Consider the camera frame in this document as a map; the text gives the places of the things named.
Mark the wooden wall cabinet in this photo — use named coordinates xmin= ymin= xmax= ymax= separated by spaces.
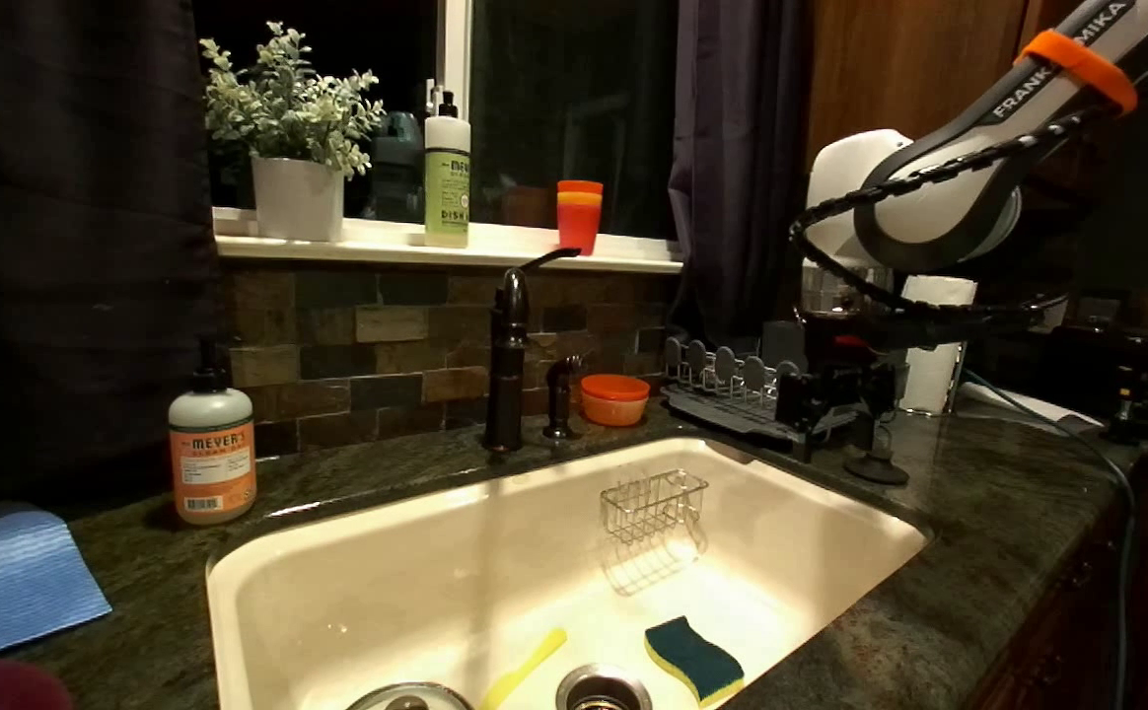
xmin=805 ymin=0 xmax=1061 ymax=168

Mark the yellow dish brush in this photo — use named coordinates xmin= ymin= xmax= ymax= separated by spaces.
xmin=476 ymin=621 xmax=571 ymax=710

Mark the green and yellow sponge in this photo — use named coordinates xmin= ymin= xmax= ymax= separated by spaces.
xmin=643 ymin=609 xmax=751 ymax=707

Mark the white cylindrical container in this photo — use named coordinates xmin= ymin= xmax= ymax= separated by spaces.
xmin=897 ymin=269 xmax=987 ymax=423

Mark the grey cable on counter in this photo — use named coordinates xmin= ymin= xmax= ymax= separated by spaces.
xmin=960 ymin=375 xmax=1143 ymax=710

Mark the large dark curtain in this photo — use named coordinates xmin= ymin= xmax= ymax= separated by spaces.
xmin=0 ymin=0 xmax=226 ymax=523

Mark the dark bronze faucet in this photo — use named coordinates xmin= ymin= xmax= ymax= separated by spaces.
xmin=481 ymin=245 xmax=584 ymax=466

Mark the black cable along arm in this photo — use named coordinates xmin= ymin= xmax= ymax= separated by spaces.
xmin=784 ymin=101 xmax=1094 ymax=324

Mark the orange bowl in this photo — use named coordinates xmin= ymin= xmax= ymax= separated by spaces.
xmin=574 ymin=370 xmax=655 ymax=432

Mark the orange strap on arm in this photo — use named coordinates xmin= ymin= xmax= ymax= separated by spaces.
xmin=1019 ymin=23 xmax=1143 ymax=116

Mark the narrow dark curtain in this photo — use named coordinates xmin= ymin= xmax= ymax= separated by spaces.
xmin=667 ymin=0 xmax=815 ymax=348

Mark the white window sill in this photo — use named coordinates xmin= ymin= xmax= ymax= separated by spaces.
xmin=210 ymin=204 xmax=686 ymax=281

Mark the green soap pump bottle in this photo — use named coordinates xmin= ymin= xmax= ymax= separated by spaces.
xmin=417 ymin=77 xmax=476 ymax=252

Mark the blue cloth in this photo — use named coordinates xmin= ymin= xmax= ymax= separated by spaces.
xmin=0 ymin=499 xmax=119 ymax=667

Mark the metal sink strainer lid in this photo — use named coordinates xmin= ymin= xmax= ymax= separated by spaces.
xmin=348 ymin=676 xmax=476 ymax=710

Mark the metal wire sponge holder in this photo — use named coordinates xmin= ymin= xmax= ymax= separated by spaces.
xmin=595 ymin=466 xmax=715 ymax=599

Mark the white ceramic sink basin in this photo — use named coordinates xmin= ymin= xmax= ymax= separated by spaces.
xmin=206 ymin=432 xmax=931 ymax=710

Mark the dark bronze side sprayer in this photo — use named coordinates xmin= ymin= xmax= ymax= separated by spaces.
xmin=542 ymin=350 xmax=584 ymax=446

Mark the orange label soap bottle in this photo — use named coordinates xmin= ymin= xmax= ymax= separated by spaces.
xmin=164 ymin=335 xmax=259 ymax=533

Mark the metal sink drain opening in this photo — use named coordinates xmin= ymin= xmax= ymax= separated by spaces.
xmin=552 ymin=661 xmax=655 ymax=710

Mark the orange plastic cup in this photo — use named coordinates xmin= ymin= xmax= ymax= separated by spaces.
xmin=552 ymin=178 xmax=606 ymax=258

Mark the stainless steel dish rack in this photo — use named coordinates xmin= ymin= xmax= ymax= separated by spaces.
xmin=657 ymin=324 xmax=897 ymax=458

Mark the teal glass jar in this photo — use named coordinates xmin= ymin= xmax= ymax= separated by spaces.
xmin=361 ymin=105 xmax=430 ymax=226

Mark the potted plant in white pot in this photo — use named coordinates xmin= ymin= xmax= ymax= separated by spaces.
xmin=197 ymin=16 xmax=396 ymax=249

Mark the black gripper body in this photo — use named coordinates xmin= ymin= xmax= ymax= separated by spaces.
xmin=789 ymin=319 xmax=906 ymax=429

